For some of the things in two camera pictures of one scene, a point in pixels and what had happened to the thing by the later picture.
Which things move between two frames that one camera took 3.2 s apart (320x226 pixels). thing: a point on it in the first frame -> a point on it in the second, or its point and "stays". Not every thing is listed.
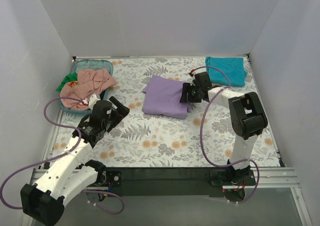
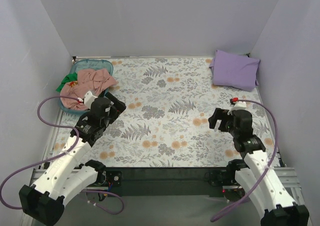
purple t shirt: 162,97 -> 239,72
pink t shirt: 90,82 stays
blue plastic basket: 88,64 stays
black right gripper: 187,93 -> 219,119
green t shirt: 68,78 stays
